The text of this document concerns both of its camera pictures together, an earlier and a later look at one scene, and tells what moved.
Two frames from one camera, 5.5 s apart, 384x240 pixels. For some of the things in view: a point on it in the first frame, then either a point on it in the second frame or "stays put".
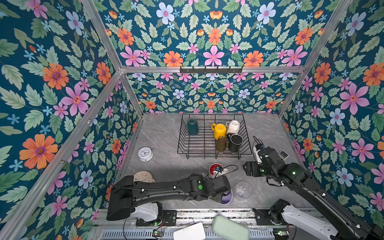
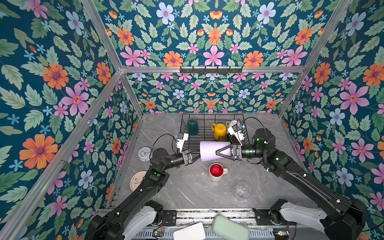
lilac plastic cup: x=226 y=199 → x=208 y=149
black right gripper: x=253 y=164 → x=236 y=152
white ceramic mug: x=233 y=126 stays put
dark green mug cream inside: x=192 y=126 stays put
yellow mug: x=220 y=130 stays put
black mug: x=235 y=141 stays put
